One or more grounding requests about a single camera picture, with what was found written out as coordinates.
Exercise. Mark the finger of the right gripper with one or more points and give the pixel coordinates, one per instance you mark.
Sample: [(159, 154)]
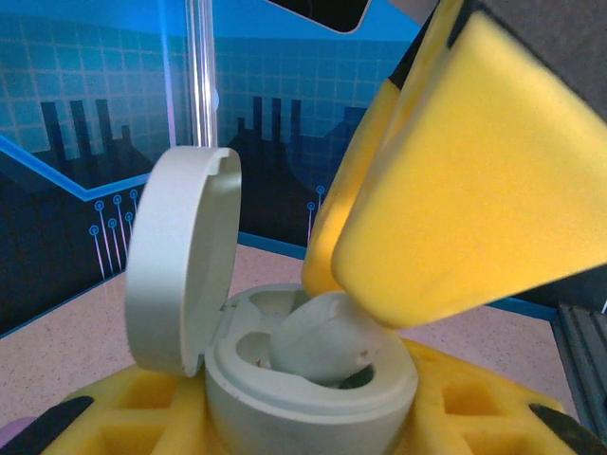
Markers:
[(360, 156), (474, 199)]

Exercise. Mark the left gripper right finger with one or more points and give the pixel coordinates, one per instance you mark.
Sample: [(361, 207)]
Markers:
[(474, 412)]

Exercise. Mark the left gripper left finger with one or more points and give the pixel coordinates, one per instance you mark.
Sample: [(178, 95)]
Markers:
[(142, 417)]

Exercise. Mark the pale green earbud charging case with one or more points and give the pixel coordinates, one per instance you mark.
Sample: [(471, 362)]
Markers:
[(180, 260)]

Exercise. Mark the pale green earbud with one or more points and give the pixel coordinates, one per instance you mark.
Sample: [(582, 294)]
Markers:
[(322, 341)]

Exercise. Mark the aluminium side rail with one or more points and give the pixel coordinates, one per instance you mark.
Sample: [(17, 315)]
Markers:
[(583, 360)]

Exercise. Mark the aluminium corner post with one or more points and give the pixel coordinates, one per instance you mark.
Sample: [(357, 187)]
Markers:
[(201, 71)]

